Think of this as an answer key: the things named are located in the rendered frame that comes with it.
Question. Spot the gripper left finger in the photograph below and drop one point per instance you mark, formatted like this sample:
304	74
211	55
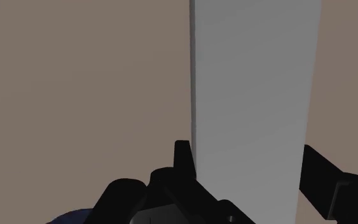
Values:
183	181

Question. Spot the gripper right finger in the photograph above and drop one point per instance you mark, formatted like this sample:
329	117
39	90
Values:
333	189

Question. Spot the white rectangular block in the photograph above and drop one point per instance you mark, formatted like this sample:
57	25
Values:
253	93

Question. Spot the blue round object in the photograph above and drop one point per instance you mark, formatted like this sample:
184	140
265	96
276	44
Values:
73	217

